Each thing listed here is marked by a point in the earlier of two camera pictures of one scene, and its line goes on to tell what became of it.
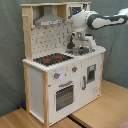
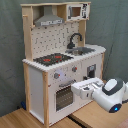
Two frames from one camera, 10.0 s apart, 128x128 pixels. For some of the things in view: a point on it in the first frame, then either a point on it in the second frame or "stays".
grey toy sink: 80,51 stays
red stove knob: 56,75 stays
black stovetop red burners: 53,58 stays
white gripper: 87,40 to 85,88
